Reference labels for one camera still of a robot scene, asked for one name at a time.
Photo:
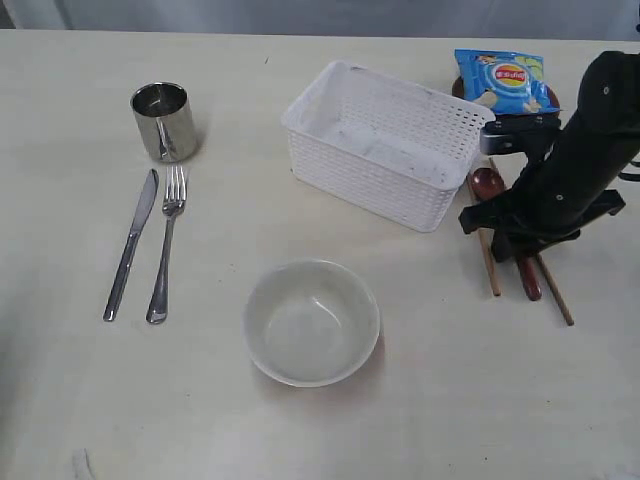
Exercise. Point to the white plastic perforated basket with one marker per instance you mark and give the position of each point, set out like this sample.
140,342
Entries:
391,147

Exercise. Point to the stainless steel cup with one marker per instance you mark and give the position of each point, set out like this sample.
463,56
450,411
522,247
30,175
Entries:
164,119

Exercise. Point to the blue Lays chips bag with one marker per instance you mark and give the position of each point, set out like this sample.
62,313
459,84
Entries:
507,82

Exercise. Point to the dark red wooden spoon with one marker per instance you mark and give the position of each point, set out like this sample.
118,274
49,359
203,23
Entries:
486,184

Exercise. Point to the brown wooden chopstick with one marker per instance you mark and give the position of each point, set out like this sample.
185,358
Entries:
547,275
488,261

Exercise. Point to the dark brown round plate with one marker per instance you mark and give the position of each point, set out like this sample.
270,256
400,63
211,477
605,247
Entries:
457,90

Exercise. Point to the white patterned ceramic bowl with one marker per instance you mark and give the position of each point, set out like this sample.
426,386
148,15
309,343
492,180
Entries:
311,323

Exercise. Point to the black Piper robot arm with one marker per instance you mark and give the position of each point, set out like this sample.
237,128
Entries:
608,98

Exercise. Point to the silver metal fork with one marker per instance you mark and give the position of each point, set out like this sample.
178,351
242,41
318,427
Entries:
173,206

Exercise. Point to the silver table knife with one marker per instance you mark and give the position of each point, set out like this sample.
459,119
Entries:
142,212

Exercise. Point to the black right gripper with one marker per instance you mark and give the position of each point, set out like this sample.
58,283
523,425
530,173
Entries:
555,195

